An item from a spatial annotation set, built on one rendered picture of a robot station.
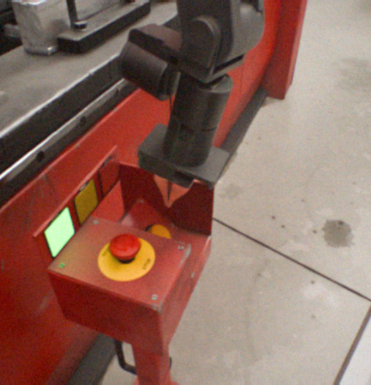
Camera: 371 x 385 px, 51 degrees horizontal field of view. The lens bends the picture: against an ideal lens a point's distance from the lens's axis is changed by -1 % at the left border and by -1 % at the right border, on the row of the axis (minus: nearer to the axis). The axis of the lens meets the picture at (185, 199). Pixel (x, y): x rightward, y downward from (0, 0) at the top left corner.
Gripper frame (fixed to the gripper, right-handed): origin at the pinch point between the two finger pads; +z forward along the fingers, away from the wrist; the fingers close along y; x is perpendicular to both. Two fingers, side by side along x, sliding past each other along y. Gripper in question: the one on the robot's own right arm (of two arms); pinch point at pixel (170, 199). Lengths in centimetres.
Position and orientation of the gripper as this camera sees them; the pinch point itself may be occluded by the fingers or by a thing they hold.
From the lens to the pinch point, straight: 54.9
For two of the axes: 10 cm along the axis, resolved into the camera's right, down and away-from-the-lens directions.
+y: -9.1, -4.1, 0.9
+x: -3.5, 6.2, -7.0
